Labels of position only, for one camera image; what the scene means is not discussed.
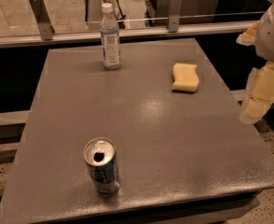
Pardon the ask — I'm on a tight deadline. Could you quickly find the metal railing bracket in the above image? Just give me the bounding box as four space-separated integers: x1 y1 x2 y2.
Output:
29 0 55 40
168 0 182 33

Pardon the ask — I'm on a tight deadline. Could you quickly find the yellow sponge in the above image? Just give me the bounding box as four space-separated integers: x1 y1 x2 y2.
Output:
172 63 199 92

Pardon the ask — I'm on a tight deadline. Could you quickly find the horizontal metal rail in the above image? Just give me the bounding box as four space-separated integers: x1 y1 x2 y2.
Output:
0 21 255 49

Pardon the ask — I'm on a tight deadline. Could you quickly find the clear plastic water bottle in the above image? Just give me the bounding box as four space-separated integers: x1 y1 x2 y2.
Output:
100 3 121 70

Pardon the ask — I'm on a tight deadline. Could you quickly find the opened energy drink can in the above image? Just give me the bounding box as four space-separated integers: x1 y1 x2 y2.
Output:
83 137 120 194

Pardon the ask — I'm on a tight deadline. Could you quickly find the right metal railing bracket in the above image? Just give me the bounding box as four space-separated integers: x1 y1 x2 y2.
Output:
168 0 182 33

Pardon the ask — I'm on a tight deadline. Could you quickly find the glass railing panel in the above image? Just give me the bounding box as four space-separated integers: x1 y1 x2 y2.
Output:
0 0 269 37

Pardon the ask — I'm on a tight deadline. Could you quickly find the left metal railing bracket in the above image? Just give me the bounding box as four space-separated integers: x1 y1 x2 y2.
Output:
29 0 55 40

